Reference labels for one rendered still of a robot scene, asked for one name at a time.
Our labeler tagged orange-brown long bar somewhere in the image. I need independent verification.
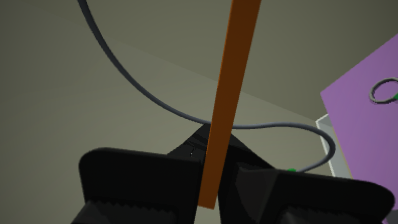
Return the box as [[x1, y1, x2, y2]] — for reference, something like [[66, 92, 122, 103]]
[[198, 0, 262, 210]]

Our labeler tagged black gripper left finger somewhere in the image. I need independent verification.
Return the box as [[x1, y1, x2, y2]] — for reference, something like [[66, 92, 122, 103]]
[[78, 123, 211, 224]]

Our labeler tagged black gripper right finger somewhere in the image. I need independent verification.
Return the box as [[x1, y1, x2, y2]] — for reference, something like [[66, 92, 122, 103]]
[[217, 133, 396, 224]]

